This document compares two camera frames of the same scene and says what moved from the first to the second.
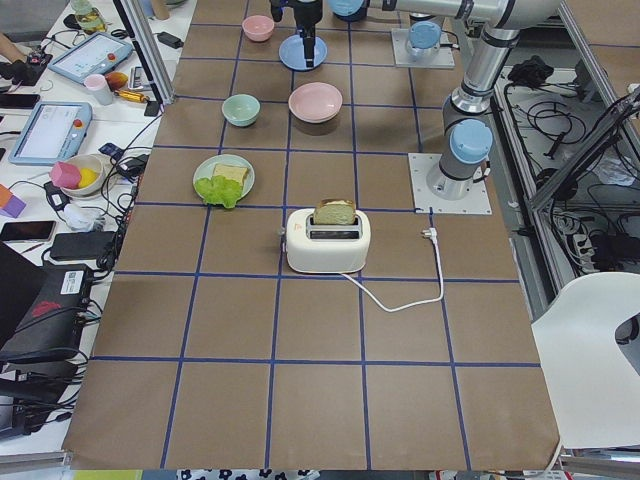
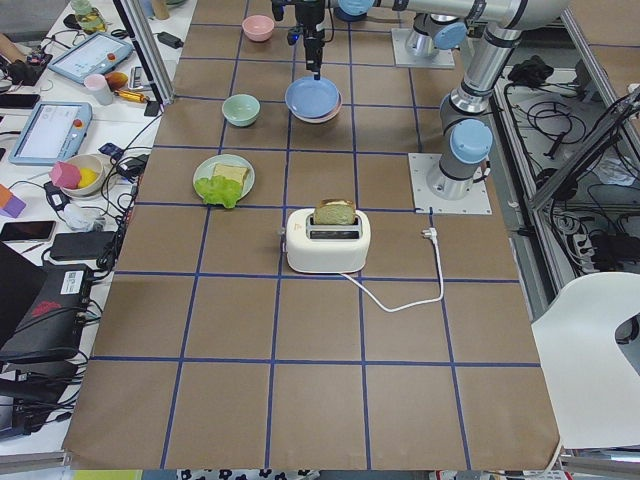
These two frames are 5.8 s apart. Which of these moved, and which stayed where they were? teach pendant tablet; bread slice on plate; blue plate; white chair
Moved: blue plate
Stayed: white chair; bread slice on plate; teach pendant tablet
